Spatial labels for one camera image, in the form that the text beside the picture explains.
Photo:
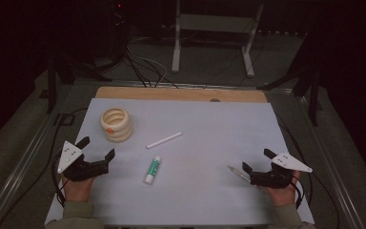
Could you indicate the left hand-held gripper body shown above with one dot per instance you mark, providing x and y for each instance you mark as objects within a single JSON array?
[{"x": 70, "y": 157}]

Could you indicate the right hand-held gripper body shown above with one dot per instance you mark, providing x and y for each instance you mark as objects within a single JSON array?
[{"x": 273, "y": 178}]

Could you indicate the clear pen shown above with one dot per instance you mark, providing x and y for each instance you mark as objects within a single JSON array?
[{"x": 237, "y": 172}]

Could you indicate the cream ribbed pen holder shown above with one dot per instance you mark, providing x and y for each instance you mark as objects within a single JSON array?
[{"x": 120, "y": 133}]

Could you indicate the green and white glue stick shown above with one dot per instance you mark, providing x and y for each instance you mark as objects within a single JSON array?
[{"x": 152, "y": 170}]

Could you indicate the white pen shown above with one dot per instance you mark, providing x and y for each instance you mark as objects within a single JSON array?
[{"x": 164, "y": 140}]

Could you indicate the person's right hand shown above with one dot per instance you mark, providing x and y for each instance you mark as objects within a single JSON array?
[{"x": 282, "y": 195}]

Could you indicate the person's left hand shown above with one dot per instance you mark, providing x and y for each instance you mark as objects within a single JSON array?
[{"x": 77, "y": 191}]

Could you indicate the black tripod stand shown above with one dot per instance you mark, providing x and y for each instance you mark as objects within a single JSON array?
[
  {"x": 314, "y": 95},
  {"x": 51, "y": 82}
]

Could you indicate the dark equipment with red light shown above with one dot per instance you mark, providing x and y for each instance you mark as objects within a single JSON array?
[{"x": 118, "y": 22}]

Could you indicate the white metal stand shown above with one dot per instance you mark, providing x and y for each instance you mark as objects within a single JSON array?
[{"x": 217, "y": 24}]

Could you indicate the metal floor rail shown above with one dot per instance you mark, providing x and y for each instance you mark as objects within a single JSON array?
[
  {"x": 336, "y": 178},
  {"x": 19, "y": 173}
]

